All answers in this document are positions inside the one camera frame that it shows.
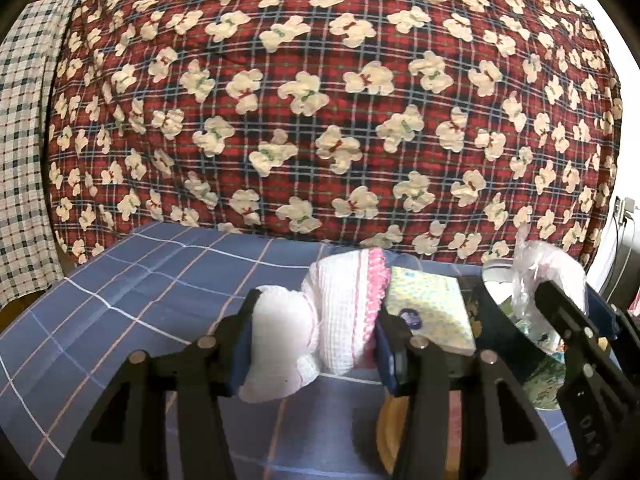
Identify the white pink-trimmed towel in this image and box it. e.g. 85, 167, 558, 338
240, 248, 390, 404

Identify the blue plaid tablecloth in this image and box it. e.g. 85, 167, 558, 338
0, 221, 582, 480

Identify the green white checkered cloth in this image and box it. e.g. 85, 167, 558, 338
0, 0, 77, 307

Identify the clear plastic bag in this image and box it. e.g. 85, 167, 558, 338
509, 224, 588, 354

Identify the red plaid bear blanket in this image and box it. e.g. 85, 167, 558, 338
48, 0, 623, 266

